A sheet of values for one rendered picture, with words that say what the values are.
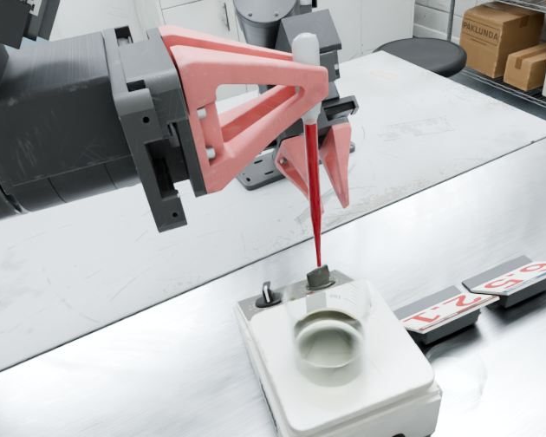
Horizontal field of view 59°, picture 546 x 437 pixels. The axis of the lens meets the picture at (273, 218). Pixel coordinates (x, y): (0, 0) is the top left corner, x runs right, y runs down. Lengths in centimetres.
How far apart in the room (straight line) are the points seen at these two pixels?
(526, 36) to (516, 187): 238
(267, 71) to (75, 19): 304
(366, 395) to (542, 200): 44
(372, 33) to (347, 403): 309
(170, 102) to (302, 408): 26
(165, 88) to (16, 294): 54
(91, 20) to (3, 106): 306
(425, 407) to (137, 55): 33
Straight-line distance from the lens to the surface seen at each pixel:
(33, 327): 65
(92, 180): 23
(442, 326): 52
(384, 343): 42
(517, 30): 304
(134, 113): 19
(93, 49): 24
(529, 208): 73
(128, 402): 53
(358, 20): 329
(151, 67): 21
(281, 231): 66
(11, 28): 21
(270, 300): 49
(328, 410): 39
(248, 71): 23
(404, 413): 41
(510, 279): 58
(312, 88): 25
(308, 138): 27
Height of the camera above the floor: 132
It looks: 38 degrees down
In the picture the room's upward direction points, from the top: 8 degrees counter-clockwise
